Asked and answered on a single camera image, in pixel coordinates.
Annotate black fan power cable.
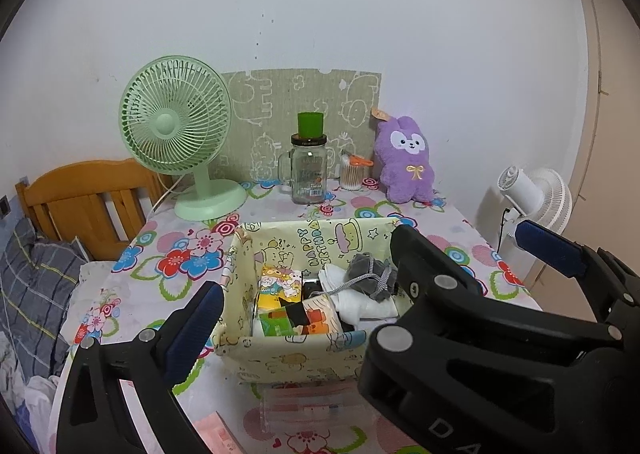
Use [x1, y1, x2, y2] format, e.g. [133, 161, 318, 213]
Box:
[497, 206, 512, 256]

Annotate floral tablecloth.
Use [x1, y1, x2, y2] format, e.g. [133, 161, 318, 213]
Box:
[60, 178, 544, 454]

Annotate white standing fan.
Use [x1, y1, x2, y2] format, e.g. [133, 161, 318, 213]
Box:
[497, 164, 573, 241]

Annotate yellow cartoon print socks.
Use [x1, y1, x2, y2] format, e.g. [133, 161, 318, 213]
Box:
[257, 263, 309, 311]

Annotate grey plaid pillow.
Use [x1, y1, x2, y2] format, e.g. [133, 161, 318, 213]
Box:
[0, 218, 89, 381]

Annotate white socks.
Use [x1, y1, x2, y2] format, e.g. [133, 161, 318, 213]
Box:
[319, 263, 402, 324]

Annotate orange black print socks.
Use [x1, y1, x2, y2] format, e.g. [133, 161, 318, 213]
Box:
[260, 296, 337, 338]

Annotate green desk fan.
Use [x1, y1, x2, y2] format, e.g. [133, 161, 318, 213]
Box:
[119, 55, 247, 223]

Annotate beige wooden door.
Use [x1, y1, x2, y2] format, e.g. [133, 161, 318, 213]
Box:
[520, 0, 640, 286]

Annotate yellow cartoon fabric storage basket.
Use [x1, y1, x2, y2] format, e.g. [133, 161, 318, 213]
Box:
[212, 218, 417, 383]

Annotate cotton swab tub orange lid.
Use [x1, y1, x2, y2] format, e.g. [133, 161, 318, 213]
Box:
[339, 153, 374, 192]

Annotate pink packet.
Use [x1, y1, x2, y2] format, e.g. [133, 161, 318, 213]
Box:
[192, 411, 252, 454]

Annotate grey socks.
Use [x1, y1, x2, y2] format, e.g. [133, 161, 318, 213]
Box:
[346, 252, 399, 303]

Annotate white fan cable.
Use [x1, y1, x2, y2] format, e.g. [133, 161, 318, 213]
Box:
[149, 174, 182, 216]

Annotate purple plush bunny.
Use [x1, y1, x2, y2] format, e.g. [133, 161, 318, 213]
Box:
[370, 107, 436, 204]

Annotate clear plastic box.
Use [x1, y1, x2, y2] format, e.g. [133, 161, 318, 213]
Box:
[259, 380, 382, 436]

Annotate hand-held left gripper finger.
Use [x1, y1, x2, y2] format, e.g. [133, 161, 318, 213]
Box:
[56, 282, 225, 454]

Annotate glass jar mug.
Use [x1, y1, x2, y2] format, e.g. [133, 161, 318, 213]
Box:
[276, 133, 329, 206]

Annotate green plastic cup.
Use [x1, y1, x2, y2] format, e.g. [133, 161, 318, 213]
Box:
[296, 111, 325, 139]

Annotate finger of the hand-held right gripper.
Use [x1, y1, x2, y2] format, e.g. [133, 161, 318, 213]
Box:
[515, 220, 640, 352]
[358, 224, 640, 454]

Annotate crumpled clothes pile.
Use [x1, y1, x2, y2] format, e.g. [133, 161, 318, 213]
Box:
[0, 333, 62, 435]

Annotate wooden bed headboard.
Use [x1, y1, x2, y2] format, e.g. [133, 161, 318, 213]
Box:
[15, 158, 174, 263]

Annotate green cartoon foam mat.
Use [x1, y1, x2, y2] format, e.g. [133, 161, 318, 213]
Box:
[215, 67, 382, 184]

